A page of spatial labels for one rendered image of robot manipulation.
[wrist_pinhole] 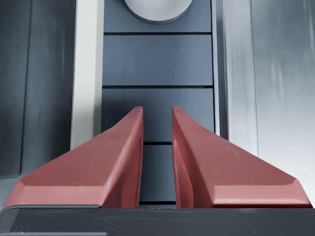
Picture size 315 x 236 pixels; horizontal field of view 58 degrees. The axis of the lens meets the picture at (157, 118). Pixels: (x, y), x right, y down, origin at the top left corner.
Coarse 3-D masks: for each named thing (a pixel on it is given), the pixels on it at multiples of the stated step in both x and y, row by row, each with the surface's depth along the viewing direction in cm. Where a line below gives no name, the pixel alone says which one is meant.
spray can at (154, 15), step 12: (132, 0) 18; (144, 0) 17; (156, 0) 17; (168, 0) 17; (180, 0) 18; (192, 0) 20; (132, 12) 20; (144, 12) 19; (156, 12) 18; (168, 12) 18; (180, 12) 19
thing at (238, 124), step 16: (224, 0) 11; (240, 0) 11; (224, 16) 11; (240, 16) 11; (224, 32) 11; (240, 32) 11; (224, 48) 11; (240, 48) 11; (224, 64) 11; (240, 64) 11; (224, 80) 11; (240, 80) 11; (224, 96) 11; (240, 96) 11; (224, 112) 11; (240, 112) 11; (256, 112) 11; (224, 128) 11; (240, 128) 11; (256, 128) 11; (240, 144) 11; (256, 144) 11
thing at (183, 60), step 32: (128, 32) 20; (160, 32) 20; (192, 32) 20; (128, 64) 20; (160, 64) 20; (192, 64) 20; (128, 96) 19; (160, 96) 19; (192, 96) 19; (160, 128) 19; (160, 160) 19; (160, 192) 18
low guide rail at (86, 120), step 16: (80, 0) 16; (96, 0) 17; (80, 16) 16; (96, 16) 16; (80, 32) 16; (96, 32) 16; (80, 48) 16; (96, 48) 16; (80, 64) 16; (96, 64) 16; (80, 80) 16; (96, 80) 16; (80, 96) 16; (96, 96) 16; (80, 112) 16; (96, 112) 16; (80, 128) 15; (96, 128) 16; (80, 144) 15
